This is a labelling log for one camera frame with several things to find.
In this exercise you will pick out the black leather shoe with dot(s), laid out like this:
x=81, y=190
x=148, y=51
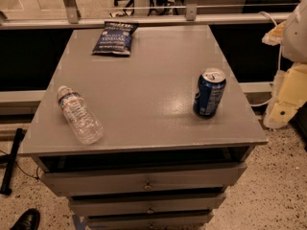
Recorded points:
x=29, y=220

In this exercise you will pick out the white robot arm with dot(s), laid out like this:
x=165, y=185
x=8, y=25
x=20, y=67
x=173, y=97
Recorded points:
x=294, y=42

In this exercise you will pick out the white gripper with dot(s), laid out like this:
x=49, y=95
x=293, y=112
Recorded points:
x=295, y=33

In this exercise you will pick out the blue chip bag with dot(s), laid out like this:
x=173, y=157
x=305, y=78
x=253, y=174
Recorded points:
x=115, y=38

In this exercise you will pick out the drawer knob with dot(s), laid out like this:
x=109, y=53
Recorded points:
x=148, y=186
x=150, y=210

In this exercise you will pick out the black stand leg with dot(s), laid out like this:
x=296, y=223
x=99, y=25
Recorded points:
x=9, y=161

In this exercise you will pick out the blue pepsi can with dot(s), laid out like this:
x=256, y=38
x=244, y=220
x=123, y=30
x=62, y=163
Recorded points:
x=210, y=89

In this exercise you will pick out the middle drawer knob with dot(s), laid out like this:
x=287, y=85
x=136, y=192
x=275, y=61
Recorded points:
x=150, y=210

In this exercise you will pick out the clear plastic water bottle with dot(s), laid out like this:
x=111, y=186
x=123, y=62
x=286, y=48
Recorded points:
x=86, y=126

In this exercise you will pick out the grey drawer cabinet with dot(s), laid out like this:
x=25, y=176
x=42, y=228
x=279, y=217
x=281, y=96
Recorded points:
x=150, y=132

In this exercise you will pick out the metal railing frame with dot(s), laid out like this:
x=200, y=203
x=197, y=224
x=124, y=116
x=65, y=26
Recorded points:
x=83, y=14

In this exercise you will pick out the top drawer knob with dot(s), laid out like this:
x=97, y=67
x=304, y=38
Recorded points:
x=148, y=186

